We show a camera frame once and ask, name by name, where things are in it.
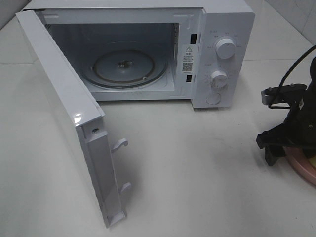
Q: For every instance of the glass microwave turntable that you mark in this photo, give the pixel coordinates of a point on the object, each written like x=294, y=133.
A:
x=123, y=69

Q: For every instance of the white microwave door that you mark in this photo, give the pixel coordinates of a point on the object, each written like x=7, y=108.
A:
x=78, y=115

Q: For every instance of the lower white timer knob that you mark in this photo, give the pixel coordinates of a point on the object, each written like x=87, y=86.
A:
x=219, y=79

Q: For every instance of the sandwich with lettuce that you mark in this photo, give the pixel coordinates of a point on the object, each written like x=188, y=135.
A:
x=312, y=160

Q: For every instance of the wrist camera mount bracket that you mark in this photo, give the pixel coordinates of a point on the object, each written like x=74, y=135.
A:
x=281, y=95

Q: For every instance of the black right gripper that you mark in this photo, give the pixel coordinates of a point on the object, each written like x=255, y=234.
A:
x=298, y=129

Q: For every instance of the round white door button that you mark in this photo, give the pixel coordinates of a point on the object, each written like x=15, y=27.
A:
x=213, y=98

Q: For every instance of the white warning label sticker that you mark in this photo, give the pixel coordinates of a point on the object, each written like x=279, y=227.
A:
x=188, y=58

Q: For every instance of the white microwave oven body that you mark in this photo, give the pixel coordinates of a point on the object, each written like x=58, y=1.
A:
x=86, y=29

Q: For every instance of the pink plate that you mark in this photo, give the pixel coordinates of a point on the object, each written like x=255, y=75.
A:
x=301, y=164

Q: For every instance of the upper white power knob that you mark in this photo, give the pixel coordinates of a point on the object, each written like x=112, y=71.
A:
x=225, y=48

